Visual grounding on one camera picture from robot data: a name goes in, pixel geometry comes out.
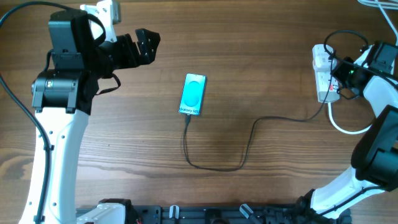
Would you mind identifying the blue Galaxy smartphone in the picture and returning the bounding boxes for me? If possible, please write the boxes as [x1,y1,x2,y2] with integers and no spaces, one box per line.
[178,73,206,116]

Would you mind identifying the black USB charging cable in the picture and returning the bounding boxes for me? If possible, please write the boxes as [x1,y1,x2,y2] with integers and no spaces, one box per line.
[182,50,338,172]

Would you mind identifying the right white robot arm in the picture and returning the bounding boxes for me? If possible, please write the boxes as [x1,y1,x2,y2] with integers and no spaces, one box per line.
[292,40,397,223]

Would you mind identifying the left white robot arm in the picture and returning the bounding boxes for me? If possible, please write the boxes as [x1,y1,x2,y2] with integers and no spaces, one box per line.
[21,9,160,223]

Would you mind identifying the white charger plug adapter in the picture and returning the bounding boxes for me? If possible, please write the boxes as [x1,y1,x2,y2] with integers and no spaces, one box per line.
[313,52,336,72]

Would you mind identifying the white power strip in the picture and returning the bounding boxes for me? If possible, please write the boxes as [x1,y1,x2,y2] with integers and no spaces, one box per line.
[312,44,340,103]

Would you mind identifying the white power strip cable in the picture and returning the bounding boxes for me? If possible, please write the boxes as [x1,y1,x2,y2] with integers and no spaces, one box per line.
[326,0,398,136]

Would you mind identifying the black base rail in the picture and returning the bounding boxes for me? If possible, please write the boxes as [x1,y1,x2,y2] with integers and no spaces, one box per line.
[74,203,352,224]

